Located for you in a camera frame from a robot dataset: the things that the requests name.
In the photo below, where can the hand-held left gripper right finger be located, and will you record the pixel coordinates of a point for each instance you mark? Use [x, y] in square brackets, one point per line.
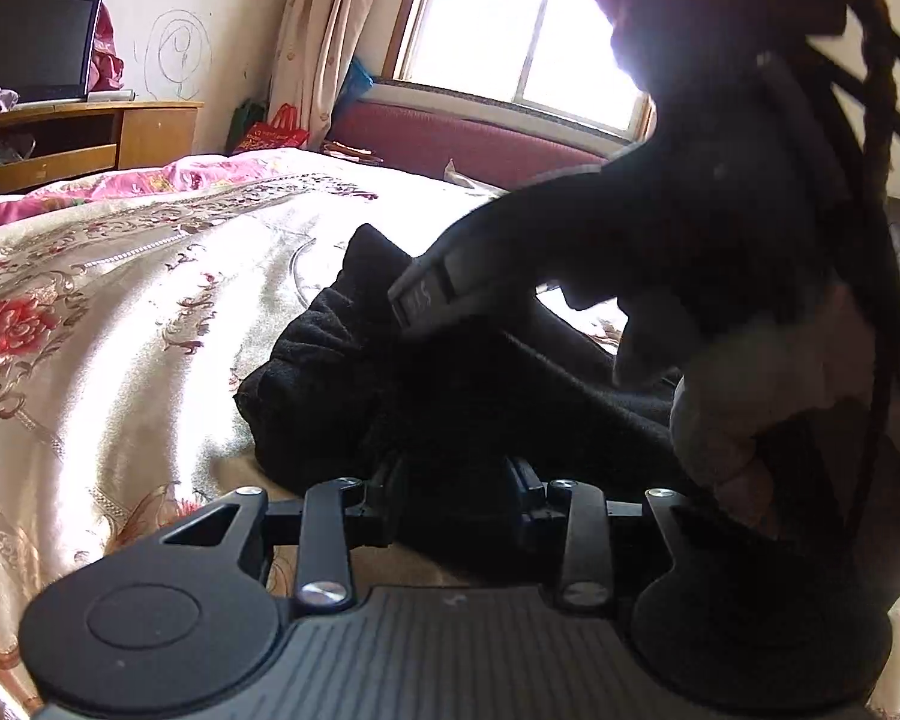
[534, 508]

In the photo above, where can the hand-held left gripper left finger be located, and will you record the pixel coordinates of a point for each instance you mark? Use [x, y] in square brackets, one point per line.
[375, 511]

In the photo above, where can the black pants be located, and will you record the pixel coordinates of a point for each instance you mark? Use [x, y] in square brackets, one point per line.
[450, 397]

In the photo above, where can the person's right hand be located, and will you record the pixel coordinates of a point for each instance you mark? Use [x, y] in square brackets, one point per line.
[720, 435]

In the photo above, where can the window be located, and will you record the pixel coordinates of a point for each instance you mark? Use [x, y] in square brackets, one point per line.
[525, 22]

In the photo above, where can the floral satin bedspread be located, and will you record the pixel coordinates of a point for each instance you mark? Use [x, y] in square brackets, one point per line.
[120, 330]

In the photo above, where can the blue plastic bag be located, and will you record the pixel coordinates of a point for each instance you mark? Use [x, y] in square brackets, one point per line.
[356, 82]

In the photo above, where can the beige floral curtain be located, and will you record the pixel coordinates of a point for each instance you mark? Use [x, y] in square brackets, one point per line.
[330, 37]

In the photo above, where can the red plastic bag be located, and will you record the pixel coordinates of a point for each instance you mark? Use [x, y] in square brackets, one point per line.
[274, 133]

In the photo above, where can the wooden cabinet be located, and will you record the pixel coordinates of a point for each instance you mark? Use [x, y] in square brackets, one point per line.
[142, 135]

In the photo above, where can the pink cloth behind television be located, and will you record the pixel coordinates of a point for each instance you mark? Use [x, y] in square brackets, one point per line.
[106, 45]

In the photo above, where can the black flat screen television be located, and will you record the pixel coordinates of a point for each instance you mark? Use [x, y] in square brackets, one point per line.
[34, 45]

